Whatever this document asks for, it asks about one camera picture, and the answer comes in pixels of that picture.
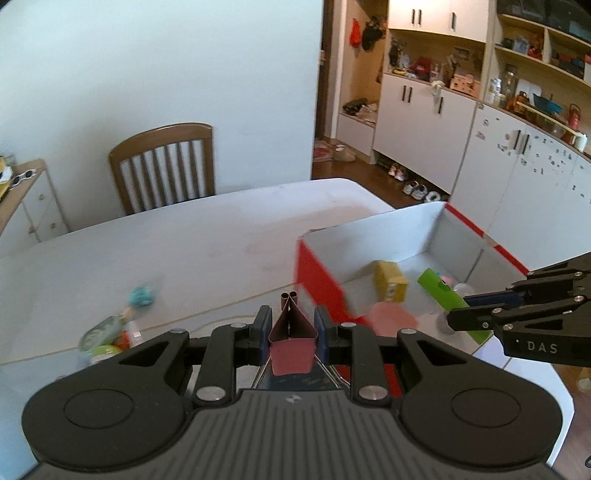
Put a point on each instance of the green tube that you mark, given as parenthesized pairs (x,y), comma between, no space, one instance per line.
(436,290)

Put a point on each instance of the tall glass storage jar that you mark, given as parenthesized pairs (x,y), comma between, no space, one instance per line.
(509,78)

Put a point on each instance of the white hanging cloth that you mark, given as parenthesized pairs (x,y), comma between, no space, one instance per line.
(436,90)

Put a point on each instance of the pink heart-shaped case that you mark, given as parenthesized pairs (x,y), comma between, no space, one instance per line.
(392,318)

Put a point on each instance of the dark wooden door frame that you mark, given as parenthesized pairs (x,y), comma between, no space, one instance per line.
(325,69)

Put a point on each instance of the picture frame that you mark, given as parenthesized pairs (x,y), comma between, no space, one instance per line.
(461,54)

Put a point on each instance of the grey-green correction tape dispenser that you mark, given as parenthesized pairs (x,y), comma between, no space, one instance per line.
(104,330)

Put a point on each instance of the pink children's sneakers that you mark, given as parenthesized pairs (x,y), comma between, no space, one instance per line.
(397,171)

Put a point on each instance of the small teal round case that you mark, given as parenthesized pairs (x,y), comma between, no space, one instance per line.
(141,295)

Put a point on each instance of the red hat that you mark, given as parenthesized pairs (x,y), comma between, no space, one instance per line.
(355,32)

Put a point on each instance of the red cardboard box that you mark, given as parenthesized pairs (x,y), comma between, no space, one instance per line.
(323,281)

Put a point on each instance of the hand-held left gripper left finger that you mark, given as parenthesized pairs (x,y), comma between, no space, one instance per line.
(265,341)

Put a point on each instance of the black bag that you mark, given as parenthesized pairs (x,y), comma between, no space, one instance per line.
(355,106)

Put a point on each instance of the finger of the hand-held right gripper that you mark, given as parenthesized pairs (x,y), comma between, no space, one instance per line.
(485,299)
(475,317)

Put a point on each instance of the white sunglasses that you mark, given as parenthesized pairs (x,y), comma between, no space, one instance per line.
(23,177)

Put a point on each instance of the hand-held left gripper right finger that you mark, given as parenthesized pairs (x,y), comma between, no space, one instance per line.
(319,341)

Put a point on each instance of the white side cabinet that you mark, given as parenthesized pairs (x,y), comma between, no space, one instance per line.
(41,212)

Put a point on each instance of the brown wooden chair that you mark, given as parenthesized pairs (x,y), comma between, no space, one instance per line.
(161,138)

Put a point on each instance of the dark pink binder clip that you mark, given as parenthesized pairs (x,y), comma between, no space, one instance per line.
(291,355)

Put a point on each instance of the small white bottle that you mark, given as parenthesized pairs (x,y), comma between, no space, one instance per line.
(444,323)

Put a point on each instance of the small yellow box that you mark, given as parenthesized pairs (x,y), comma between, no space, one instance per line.
(390,279)

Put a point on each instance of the red slippers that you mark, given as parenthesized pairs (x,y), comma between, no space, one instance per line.
(322,150)

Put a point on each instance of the blue bowl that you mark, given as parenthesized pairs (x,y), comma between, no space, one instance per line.
(549,104)

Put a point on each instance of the red kettle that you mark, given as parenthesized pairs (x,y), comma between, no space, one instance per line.
(574,117)

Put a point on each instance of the white children's sneakers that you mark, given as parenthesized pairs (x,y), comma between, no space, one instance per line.
(414,189)
(434,197)

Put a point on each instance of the large white cabinet wall unit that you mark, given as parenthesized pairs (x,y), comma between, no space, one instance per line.
(425,138)

